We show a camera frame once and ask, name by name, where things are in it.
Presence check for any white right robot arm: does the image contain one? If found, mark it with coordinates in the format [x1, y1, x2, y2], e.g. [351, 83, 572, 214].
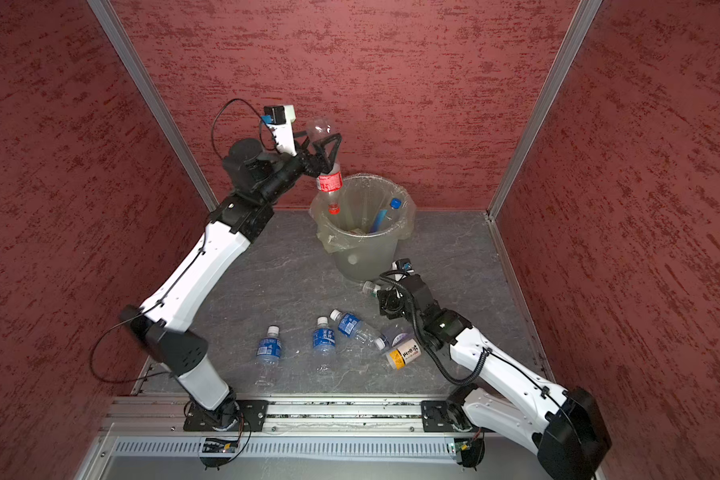
[376, 270, 612, 479]

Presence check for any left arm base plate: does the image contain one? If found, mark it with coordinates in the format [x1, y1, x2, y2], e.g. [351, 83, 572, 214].
[183, 400, 270, 433]

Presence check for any perforated cable duct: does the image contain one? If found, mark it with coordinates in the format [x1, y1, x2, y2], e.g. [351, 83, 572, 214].
[111, 436, 456, 463]

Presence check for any clear purple tinted bottle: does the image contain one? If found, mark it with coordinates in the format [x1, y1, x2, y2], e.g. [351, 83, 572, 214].
[373, 323, 411, 351]

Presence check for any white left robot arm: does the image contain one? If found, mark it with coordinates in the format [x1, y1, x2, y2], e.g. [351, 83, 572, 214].
[120, 132, 342, 431]

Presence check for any clear bin liner bag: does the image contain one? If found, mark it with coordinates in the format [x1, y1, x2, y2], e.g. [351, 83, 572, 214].
[309, 173, 416, 254]

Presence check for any left aluminium corner post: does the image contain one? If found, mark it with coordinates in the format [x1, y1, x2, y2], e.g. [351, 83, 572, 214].
[87, 0, 218, 210]

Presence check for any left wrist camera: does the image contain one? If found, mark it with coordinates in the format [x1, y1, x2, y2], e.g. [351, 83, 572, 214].
[262, 105, 297, 156]

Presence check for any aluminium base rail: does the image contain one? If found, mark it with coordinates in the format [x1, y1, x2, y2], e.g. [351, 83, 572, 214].
[98, 393, 458, 437]

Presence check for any red label bottle red cap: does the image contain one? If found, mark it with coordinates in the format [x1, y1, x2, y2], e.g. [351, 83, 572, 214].
[306, 118, 343, 216]

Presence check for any blue label bottle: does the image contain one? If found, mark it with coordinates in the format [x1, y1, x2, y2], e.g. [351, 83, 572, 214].
[330, 309, 385, 350]
[255, 325, 282, 388]
[312, 316, 337, 373]

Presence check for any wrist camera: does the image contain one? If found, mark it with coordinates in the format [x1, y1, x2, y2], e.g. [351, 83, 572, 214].
[262, 105, 297, 156]
[393, 258, 414, 274]

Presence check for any grey mesh waste bin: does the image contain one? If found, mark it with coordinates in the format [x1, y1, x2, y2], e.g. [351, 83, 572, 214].
[309, 173, 416, 283]

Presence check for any clear bottle white label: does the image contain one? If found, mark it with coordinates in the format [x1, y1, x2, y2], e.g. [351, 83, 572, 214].
[362, 281, 384, 298]

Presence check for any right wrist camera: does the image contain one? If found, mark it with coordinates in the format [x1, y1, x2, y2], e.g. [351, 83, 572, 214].
[393, 258, 414, 274]

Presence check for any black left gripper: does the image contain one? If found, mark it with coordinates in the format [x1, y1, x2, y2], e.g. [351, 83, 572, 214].
[258, 126, 340, 205]

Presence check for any yellow white label bottle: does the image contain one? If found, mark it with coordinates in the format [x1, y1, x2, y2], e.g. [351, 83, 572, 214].
[385, 339, 422, 370]

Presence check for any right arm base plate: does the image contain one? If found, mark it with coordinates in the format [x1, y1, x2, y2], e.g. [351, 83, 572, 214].
[420, 400, 477, 433]

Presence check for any Fiji bottle blue cap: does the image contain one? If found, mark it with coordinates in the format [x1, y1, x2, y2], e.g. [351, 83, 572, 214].
[369, 198, 402, 234]

